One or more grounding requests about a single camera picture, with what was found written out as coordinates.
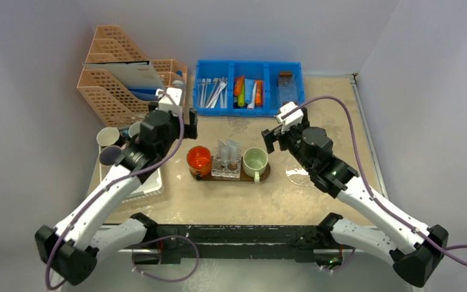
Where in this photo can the blue plastic compartment bin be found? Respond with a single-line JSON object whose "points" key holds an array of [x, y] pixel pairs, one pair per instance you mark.
{"points": [[209, 73]]}

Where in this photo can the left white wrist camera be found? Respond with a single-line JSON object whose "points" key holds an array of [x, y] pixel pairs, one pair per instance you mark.
{"points": [[170, 100]]}

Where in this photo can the white red capped tube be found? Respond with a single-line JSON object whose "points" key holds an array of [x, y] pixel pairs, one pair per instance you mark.
{"points": [[251, 104]]}

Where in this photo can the white paper folder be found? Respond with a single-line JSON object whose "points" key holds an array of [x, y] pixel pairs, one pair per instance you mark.
{"points": [[139, 77]]}

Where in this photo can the purple ceramic mug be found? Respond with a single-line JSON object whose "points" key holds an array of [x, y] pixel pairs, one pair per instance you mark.
{"points": [[109, 154]]}

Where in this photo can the orange small tube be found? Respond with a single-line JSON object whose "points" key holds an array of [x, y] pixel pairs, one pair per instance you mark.
{"points": [[238, 85]]}

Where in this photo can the black aluminium base frame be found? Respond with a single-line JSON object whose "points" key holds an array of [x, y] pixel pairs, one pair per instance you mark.
{"points": [[301, 243]]}

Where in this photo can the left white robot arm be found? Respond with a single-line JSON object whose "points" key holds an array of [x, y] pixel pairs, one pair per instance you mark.
{"points": [[72, 249]]}

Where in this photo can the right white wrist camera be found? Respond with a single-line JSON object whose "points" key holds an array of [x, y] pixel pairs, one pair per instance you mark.
{"points": [[288, 116]]}

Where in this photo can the blue small tube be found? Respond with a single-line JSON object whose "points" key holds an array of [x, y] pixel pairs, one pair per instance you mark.
{"points": [[249, 90]]}

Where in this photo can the white plastic cup bin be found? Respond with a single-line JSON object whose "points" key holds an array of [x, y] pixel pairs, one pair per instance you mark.
{"points": [[152, 186]]}

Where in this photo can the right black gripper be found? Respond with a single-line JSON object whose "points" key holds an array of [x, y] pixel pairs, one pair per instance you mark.
{"points": [[276, 137]]}

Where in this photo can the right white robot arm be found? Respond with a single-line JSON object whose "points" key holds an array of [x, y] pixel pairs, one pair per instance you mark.
{"points": [[408, 244]]}

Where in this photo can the brown wooden oval tray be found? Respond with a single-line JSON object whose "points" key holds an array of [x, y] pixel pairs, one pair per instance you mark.
{"points": [[244, 177]]}

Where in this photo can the clear glass toothbrush holder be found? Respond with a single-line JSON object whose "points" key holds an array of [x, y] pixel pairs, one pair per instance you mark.
{"points": [[226, 170]]}

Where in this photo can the yellow green small tube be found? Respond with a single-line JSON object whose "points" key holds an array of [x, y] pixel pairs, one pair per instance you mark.
{"points": [[241, 99]]}

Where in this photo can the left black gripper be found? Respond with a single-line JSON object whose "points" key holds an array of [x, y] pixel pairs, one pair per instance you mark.
{"points": [[190, 131]]}

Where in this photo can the light green ceramic mug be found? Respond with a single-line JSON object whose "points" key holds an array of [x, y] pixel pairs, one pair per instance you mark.
{"points": [[255, 162]]}

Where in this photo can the orange translucent cup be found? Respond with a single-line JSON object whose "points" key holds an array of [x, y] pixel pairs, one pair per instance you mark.
{"points": [[199, 160]]}

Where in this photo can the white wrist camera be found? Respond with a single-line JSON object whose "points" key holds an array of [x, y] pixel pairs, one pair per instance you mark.
{"points": [[288, 116], [170, 100]]}

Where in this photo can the cream ceramic mug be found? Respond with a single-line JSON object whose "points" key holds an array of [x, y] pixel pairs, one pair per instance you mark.
{"points": [[108, 136]]}

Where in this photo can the brown wooden block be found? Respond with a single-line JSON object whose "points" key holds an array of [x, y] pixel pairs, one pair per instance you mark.
{"points": [[285, 74]]}

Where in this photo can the peach plastic desk organizer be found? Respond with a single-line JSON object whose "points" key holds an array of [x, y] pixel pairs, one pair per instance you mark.
{"points": [[115, 105]]}

